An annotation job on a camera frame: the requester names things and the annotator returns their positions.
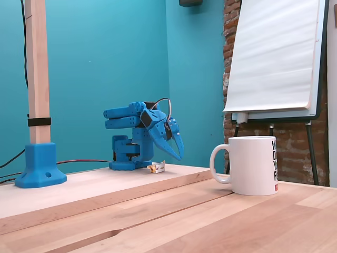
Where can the white gold sweet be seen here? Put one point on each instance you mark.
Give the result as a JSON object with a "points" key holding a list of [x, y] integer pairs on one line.
{"points": [[156, 168]]}

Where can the white mug with black letters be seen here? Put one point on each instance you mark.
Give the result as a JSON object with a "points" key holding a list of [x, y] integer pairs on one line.
{"points": [[250, 166]]}

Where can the pale wooden base board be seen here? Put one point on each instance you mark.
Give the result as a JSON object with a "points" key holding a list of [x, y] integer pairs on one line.
{"points": [[105, 184]]}

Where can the white flipchart paper pad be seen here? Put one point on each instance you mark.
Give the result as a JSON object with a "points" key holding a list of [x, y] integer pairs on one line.
{"points": [[273, 52]]}

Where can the flipchart easel with dark legs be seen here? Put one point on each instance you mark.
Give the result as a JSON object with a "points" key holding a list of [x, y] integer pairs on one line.
{"points": [[319, 92]]}

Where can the blue post base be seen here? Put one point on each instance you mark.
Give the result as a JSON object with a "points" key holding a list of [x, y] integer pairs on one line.
{"points": [[39, 168]]}

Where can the wooden post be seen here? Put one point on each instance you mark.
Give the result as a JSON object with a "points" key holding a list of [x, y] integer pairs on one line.
{"points": [[38, 66]]}

